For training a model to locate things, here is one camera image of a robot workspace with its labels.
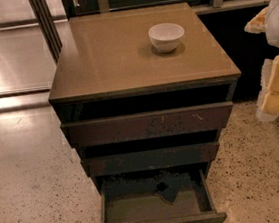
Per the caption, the middle drawer front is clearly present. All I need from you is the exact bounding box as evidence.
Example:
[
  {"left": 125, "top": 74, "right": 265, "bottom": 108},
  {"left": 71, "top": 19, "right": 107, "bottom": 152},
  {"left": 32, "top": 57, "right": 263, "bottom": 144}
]
[{"left": 81, "top": 142, "right": 219, "bottom": 177}]

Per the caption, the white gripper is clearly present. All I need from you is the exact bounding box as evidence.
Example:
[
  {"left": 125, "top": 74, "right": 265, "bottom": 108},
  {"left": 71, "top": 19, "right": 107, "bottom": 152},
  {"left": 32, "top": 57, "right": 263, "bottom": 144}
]
[{"left": 244, "top": 8, "right": 279, "bottom": 122}]

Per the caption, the brown drawer cabinet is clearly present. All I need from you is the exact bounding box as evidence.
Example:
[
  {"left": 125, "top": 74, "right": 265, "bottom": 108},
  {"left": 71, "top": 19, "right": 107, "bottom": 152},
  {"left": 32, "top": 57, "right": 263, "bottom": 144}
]
[{"left": 39, "top": 0, "right": 259, "bottom": 223}]

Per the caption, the dark green sponge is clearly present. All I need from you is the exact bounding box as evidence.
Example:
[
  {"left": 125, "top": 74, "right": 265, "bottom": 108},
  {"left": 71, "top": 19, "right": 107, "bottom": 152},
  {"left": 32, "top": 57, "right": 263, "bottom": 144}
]
[{"left": 155, "top": 182, "right": 180, "bottom": 204}]

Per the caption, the metal door frame post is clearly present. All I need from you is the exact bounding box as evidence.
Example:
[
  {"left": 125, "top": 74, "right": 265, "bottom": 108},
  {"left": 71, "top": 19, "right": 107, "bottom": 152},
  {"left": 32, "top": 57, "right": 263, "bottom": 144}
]
[{"left": 28, "top": 0, "right": 62, "bottom": 63}]

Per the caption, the white ceramic bowl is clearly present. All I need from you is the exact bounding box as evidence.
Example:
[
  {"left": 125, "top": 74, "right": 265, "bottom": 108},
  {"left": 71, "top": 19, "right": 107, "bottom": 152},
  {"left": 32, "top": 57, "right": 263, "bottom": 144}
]
[{"left": 148, "top": 23, "right": 185, "bottom": 53}]

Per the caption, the open bottom drawer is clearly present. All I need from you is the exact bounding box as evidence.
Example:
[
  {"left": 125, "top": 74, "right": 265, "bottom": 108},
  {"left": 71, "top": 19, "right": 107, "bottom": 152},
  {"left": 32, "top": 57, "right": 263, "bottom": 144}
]
[{"left": 100, "top": 170, "right": 227, "bottom": 223}]

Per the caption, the top drawer front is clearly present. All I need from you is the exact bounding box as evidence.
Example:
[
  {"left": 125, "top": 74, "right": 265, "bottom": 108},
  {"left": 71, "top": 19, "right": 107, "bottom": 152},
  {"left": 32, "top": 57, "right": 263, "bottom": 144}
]
[{"left": 61, "top": 102, "right": 233, "bottom": 147}]

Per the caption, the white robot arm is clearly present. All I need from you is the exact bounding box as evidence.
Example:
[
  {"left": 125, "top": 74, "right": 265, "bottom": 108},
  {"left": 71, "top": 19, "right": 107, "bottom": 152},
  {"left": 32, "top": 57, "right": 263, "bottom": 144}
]
[{"left": 244, "top": 0, "right": 279, "bottom": 122}]

